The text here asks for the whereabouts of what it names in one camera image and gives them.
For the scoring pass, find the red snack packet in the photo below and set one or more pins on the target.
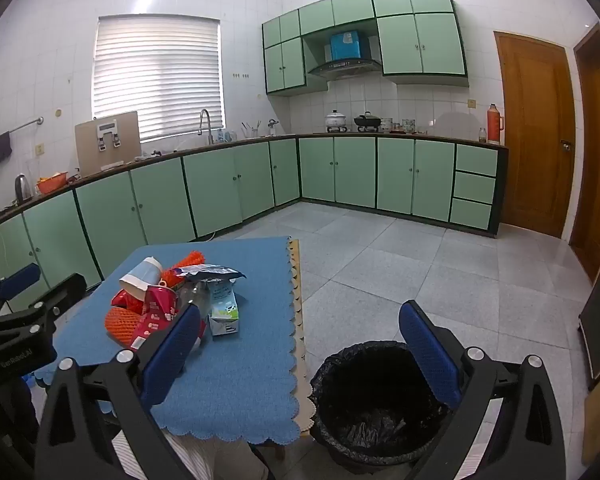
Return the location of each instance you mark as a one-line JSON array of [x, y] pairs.
[[155, 310]]

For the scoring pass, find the metal towel bar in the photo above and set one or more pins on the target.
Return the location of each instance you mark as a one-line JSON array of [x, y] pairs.
[[25, 124]]

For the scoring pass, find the paper cup with blue band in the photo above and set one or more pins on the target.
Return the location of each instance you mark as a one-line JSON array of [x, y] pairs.
[[142, 272]]

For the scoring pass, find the utensil holder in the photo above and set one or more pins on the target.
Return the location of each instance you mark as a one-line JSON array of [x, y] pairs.
[[252, 130]]

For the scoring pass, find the black wok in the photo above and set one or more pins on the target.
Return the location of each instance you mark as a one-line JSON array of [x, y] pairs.
[[367, 121]]

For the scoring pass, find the printed cardboard box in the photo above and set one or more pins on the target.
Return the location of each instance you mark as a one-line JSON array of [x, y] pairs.
[[107, 145]]

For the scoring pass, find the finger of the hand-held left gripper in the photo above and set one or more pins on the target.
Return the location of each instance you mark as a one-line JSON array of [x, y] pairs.
[[62, 292], [20, 280]]

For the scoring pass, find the range hood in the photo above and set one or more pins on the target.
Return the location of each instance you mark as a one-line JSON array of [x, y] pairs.
[[342, 66]]

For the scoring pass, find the orange basin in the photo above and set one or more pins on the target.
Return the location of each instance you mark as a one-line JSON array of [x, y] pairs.
[[52, 185]]

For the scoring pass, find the orange foam net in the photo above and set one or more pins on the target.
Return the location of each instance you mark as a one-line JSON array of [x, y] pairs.
[[120, 325], [190, 260]]

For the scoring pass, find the blue white foil snack bag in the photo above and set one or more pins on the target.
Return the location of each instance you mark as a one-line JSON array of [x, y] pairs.
[[215, 272]]

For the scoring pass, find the green cabinets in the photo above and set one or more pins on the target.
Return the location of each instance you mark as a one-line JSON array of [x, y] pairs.
[[220, 185], [420, 45]]

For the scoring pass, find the steel faucet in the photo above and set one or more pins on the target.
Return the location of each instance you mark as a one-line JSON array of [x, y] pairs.
[[206, 122]]

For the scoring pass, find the red thermos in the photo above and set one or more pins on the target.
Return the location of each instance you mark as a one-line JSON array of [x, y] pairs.
[[494, 125]]

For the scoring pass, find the green lower cabinets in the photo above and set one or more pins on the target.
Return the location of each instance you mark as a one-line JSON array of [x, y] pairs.
[[220, 185]]

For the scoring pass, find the wooden door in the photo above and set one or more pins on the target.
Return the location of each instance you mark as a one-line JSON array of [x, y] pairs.
[[597, 160], [532, 135]]

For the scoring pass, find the beige scalloped mat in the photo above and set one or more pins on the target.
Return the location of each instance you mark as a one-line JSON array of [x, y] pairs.
[[300, 310]]

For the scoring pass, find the white cooking pot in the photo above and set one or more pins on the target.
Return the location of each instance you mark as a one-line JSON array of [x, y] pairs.
[[336, 120]]

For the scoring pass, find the trash bin with black bag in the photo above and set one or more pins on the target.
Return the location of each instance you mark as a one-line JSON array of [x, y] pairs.
[[375, 410]]

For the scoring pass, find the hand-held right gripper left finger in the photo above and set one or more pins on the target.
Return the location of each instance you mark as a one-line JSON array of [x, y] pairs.
[[172, 350]]

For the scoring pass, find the patterned glass jar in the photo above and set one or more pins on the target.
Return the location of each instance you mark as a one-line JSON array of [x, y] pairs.
[[386, 124], [408, 125]]

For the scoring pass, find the small glass jar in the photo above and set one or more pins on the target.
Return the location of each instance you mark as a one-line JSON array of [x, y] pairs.
[[482, 135]]

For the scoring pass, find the person's striped white clothing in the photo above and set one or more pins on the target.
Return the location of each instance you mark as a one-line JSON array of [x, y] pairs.
[[205, 460]]

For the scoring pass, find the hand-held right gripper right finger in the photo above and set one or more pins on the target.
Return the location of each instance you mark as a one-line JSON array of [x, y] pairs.
[[430, 355]]

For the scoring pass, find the blue scalloped tablecloth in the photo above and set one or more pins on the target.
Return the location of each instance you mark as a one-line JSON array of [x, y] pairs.
[[240, 385]]

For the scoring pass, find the white milk carton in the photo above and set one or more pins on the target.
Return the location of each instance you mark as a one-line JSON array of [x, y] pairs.
[[223, 310]]

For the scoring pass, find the dark towel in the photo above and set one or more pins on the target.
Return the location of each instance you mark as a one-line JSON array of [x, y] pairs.
[[1, 147]]

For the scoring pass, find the white window blind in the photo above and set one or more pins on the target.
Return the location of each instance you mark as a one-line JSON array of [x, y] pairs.
[[157, 77]]

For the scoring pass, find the green upper cabinets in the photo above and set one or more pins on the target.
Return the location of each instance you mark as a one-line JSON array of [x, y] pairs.
[[420, 45]]

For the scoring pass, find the small red wrapper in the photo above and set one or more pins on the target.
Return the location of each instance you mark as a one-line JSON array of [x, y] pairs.
[[125, 299]]

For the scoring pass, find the steel kettle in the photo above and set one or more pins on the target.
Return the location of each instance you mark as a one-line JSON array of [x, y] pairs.
[[22, 189]]

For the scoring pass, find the blue box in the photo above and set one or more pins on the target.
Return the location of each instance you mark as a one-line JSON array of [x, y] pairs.
[[343, 46]]

